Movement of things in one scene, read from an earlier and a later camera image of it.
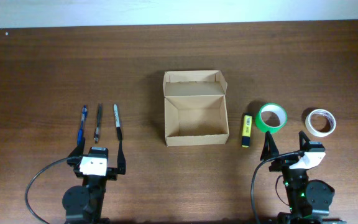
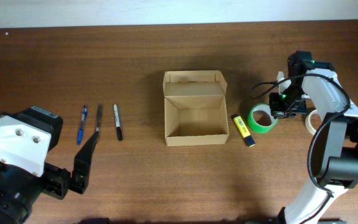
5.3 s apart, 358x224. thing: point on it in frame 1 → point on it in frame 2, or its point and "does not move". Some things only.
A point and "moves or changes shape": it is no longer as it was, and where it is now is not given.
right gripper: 279,165 → 286,109
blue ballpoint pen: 81,131 does not move
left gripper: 113,172 → 58,181
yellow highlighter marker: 247,129 moves or changes shape
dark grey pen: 97,127 does not move
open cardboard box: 195,107 does not move
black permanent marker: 117,122 does not move
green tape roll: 275,108 moves or changes shape
